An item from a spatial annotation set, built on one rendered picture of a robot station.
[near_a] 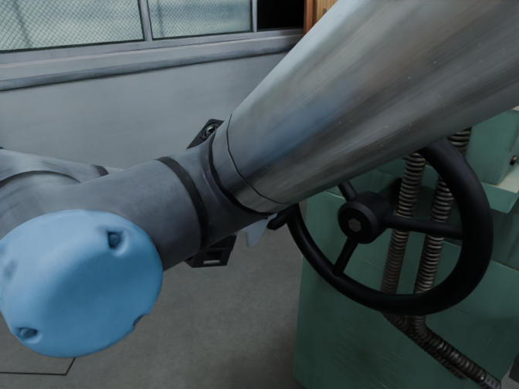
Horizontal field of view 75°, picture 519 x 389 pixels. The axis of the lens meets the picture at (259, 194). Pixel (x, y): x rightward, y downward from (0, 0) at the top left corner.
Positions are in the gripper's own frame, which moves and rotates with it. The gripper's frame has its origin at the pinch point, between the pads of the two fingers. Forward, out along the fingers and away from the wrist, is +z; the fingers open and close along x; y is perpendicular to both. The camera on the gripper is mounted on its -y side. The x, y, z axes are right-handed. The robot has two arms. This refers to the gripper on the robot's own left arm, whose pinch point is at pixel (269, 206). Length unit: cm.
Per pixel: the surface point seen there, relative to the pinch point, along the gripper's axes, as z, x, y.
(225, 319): 56, -48, 59
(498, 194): 10.8, 23.6, -11.0
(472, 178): 1.0, 22.4, -11.1
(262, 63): 96, -114, -51
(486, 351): 35.0, 27.7, 13.7
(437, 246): 12.8, 19.3, -2.3
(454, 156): -0.1, 20.4, -12.7
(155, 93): 41, -115, -16
